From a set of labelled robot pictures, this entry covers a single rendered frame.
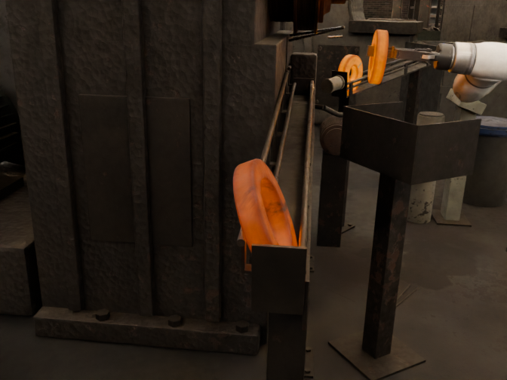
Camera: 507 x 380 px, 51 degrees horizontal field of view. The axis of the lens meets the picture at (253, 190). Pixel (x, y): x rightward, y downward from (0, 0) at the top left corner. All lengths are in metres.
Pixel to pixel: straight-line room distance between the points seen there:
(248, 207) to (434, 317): 1.27
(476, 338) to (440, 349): 0.15
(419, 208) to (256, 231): 1.95
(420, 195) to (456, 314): 0.82
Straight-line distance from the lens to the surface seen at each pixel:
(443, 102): 3.91
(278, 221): 0.85
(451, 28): 6.34
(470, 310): 1.98
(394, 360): 1.64
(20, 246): 1.78
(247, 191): 0.72
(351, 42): 4.49
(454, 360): 1.71
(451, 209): 2.70
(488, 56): 1.65
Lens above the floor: 0.95
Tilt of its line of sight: 19 degrees down
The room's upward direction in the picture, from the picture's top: 1 degrees clockwise
